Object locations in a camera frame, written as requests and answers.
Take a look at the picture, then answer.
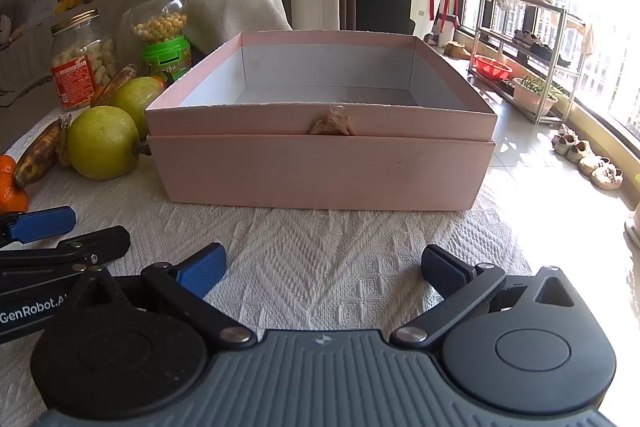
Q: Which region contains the dark shoe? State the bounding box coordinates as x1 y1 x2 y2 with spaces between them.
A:
512 29 553 55

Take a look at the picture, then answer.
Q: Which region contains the white tote bag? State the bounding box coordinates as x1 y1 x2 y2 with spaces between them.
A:
410 0 446 44

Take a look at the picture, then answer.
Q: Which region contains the white armrest cover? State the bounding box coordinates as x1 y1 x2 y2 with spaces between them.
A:
175 0 293 58

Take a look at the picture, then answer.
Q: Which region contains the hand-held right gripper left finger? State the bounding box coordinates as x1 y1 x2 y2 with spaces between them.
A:
75 243 257 352

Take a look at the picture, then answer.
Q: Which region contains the pink cardboard box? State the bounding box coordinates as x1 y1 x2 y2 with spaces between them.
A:
145 31 498 212

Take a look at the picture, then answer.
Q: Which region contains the glass jar with gold lid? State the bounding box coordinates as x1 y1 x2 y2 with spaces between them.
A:
49 9 121 110

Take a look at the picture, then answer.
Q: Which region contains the potted plant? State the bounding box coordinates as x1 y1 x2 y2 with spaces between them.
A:
512 76 561 115

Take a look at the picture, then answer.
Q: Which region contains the white container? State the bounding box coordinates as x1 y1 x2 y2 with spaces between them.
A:
624 202 640 250

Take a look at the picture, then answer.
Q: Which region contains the red plastic basin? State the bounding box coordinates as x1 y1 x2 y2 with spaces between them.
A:
472 54 513 81

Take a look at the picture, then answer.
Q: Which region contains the green candy dispenser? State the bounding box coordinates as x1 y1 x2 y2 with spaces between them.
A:
129 0 193 80

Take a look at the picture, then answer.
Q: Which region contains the green pear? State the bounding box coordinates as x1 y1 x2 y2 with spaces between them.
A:
107 76 163 140
66 105 151 181

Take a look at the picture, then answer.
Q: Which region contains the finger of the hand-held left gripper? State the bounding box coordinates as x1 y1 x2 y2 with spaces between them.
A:
0 206 77 249
0 226 132 275

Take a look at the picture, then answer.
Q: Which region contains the metal shoe rack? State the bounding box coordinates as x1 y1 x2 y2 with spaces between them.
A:
467 0 588 125

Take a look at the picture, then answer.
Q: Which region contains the white paper envelope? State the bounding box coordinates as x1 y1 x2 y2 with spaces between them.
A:
25 0 63 28

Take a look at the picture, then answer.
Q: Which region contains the black window frame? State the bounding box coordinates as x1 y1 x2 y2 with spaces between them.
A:
462 0 640 142

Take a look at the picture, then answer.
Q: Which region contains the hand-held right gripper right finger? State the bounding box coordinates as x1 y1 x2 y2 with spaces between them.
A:
390 245 582 352

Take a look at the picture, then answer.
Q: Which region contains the beige shoe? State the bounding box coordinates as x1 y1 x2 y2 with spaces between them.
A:
551 132 576 155
567 139 596 162
579 156 613 178
591 167 624 191

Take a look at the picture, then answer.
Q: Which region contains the white textured tablecloth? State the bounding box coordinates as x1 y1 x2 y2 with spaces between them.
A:
0 102 533 427

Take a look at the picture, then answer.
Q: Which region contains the brown spotted banana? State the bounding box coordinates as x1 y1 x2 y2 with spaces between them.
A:
89 63 138 108
12 114 73 190

